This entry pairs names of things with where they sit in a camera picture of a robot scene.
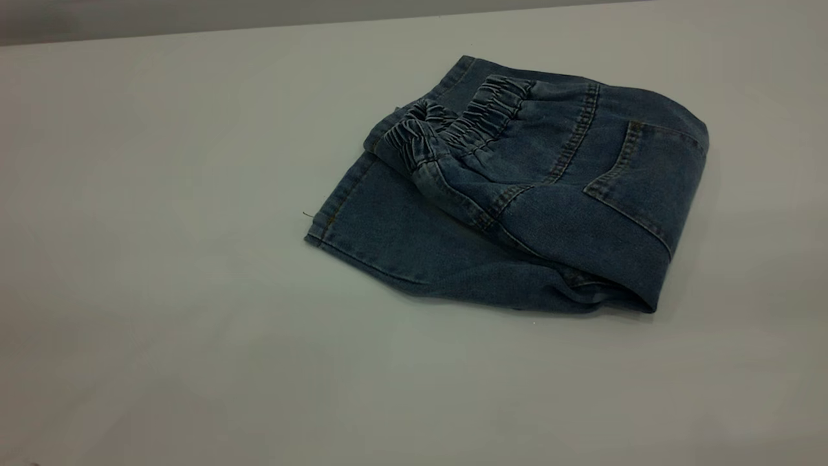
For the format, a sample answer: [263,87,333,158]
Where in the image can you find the blue denim jeans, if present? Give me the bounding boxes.
[303,55,710,316]

